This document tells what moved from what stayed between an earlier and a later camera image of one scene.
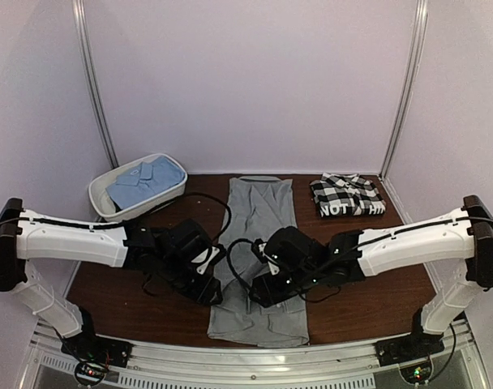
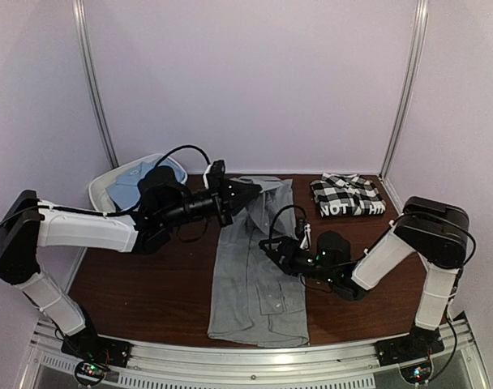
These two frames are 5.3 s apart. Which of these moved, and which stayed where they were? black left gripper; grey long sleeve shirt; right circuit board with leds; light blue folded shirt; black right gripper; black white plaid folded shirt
Moved: black right gripper; black left gripper
Stayed: grey long sleeve shirt; black white plaid folded shirt; light blue folded shirt; right circuit board with leds
